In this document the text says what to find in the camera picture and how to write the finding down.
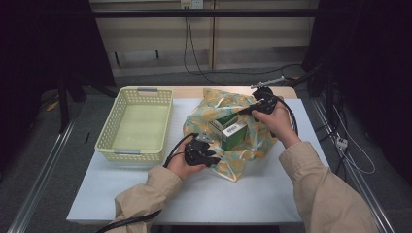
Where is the white power strip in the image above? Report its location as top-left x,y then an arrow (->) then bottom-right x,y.
335,136 -> 349,150

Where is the person's right hand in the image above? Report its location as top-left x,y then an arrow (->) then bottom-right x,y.
252,96 -> 301,150

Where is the orange print cloth bag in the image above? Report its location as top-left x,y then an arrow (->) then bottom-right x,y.
183,87 -> 283,183

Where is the tall green and white box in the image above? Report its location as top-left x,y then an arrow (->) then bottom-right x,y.
222,120 -> 249,152

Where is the dark curtain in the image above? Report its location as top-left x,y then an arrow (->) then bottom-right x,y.
0,0 -> 116,169
302,0 -> 412,185

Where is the left hand-held gripper cable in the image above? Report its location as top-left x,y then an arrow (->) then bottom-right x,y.
93,132 -> 199,233

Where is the white wall socket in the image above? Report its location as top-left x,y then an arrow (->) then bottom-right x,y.
180,0 -> 204,10

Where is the black hanging cable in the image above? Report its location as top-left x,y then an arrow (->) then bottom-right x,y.
184,17 -> 302,86

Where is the hand-held gripper cable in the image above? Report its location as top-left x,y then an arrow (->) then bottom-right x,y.
275,96 -> 299,137
93,132 -> 199,233

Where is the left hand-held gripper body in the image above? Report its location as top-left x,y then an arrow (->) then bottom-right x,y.
184,130 -> 215,167

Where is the aluminium floor rail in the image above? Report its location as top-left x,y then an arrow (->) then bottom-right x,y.
312,98 -> 396,233
6,119 -> 77,233

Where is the right hand-held gripper cable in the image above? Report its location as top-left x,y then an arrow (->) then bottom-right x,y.
275,96 -> 299,137

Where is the black metal stand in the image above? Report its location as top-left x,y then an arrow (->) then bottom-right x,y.
56,74 -> 86,134

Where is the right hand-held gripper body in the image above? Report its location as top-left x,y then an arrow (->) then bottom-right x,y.
250,76 -> 286,115

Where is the white floor cable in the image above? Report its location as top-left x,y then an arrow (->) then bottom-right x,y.
333,106 -> 377,175

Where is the white table sheet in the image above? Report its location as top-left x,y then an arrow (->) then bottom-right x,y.
66,97 -> 331,226

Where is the pale yellow plastic basket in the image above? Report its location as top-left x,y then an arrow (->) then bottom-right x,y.
94,86 -> 174,164

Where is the person's left hand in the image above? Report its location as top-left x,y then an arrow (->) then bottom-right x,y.
166,144 -> 207,182

